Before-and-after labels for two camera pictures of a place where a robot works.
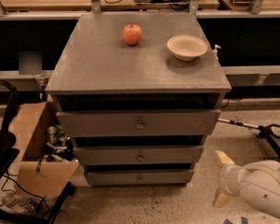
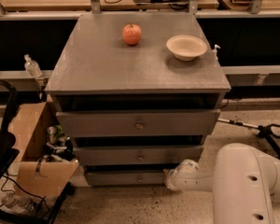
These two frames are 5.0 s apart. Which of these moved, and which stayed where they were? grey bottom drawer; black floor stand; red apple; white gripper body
Moved: white gripper body
Stayed: black floor stand; red apple; grey bottom drawer
